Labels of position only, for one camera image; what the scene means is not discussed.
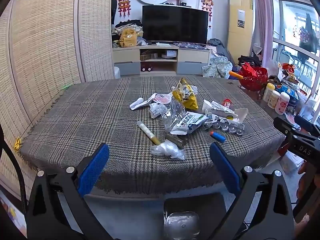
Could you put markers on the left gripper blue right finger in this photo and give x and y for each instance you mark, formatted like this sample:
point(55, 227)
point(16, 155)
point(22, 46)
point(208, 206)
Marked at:
point(230, 176)

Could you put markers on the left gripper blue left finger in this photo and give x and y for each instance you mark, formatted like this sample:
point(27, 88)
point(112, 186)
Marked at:
point(90, 168)

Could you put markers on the blue marker cap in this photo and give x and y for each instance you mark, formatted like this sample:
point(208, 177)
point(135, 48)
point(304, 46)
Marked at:
point(217, 136)

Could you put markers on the silver blister pack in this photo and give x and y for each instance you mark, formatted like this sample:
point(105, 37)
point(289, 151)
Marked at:
point(226, 126)

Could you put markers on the white green snack wrapper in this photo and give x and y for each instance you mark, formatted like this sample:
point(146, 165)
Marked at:
point(189, 123)

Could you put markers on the clear plastic bag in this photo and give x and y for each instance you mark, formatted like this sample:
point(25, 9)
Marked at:
point(169, 149)

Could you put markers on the white paper medicine box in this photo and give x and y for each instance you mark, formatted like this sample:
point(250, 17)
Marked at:
point(214, 108)

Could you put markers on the white and gold tube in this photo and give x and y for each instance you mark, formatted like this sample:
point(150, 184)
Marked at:
point(150, 135)

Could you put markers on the white paper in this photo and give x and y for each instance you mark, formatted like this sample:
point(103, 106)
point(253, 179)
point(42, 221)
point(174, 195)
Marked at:
point(140, 102)

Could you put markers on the yellow snack bag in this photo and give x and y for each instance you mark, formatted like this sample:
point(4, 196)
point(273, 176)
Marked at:
point(185, 94)

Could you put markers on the pink round lid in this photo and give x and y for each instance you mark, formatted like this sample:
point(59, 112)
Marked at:
point(163, 98)

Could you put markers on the red candy tube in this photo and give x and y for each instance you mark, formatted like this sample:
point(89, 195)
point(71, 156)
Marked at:
point(227, 103)

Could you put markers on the clear plastic wrapper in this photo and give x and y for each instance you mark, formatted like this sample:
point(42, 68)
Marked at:
point(171, 113)

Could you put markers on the black trash bin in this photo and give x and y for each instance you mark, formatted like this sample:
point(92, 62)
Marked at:
point(201, 217)

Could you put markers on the person's right hand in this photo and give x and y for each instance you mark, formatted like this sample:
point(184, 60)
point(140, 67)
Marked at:
point(305, 193)

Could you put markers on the white bottle pink label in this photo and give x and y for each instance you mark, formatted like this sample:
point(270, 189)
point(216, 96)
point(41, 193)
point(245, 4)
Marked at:
point(282, 103)

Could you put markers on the yellow cap white bottle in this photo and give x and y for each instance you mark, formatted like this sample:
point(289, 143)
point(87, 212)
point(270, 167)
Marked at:
point(268, 92)

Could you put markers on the red basket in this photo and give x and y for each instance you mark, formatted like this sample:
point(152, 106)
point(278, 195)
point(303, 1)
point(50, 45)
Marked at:
point(254, 78)

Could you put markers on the orange stick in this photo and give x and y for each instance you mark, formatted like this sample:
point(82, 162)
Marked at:
point(235, 75)

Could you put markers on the floral cloth bundle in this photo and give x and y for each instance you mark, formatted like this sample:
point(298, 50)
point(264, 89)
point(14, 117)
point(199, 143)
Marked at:
point(218, 67)

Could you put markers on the pink curtain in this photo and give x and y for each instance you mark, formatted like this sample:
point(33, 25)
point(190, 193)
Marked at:
point(265, 22)

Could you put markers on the red toy car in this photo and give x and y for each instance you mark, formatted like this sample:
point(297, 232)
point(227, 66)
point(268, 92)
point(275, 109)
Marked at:
point(146, 66)

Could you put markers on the beige TV cabinet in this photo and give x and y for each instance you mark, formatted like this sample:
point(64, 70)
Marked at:
point(166, 60)

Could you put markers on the yellow backpack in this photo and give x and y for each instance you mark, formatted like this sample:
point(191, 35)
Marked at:
point(128, 38)

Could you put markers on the woven bamboo screen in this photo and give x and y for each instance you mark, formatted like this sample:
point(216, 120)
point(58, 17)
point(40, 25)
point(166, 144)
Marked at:
point(47, 45)

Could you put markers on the tall beige air conditioner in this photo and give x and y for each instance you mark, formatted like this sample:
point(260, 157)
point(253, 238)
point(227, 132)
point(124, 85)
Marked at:
point(241, 27)

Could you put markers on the black television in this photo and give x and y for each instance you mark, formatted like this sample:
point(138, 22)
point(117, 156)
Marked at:
point(170, 23)

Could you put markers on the red hanging ornament right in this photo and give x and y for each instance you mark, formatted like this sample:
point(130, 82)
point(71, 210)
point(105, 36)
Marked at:
point(207, 5)

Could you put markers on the red hanging ornament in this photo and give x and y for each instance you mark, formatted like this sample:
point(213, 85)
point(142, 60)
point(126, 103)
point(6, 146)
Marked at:
point(207, 5)
point(124, 8)

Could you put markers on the red hanging ornament left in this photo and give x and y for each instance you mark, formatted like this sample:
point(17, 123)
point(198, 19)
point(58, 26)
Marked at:
point(124, 8)

